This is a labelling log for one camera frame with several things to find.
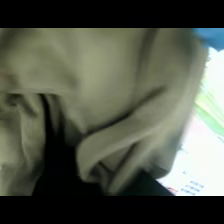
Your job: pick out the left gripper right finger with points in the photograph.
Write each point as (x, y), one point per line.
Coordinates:
(146, 186)

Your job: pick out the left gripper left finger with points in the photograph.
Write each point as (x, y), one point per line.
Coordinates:
(58, 173)

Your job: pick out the khaki garment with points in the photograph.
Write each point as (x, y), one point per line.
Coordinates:
(110, 76)

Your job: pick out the blue garment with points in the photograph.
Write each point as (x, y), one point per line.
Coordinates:
(210, 36)

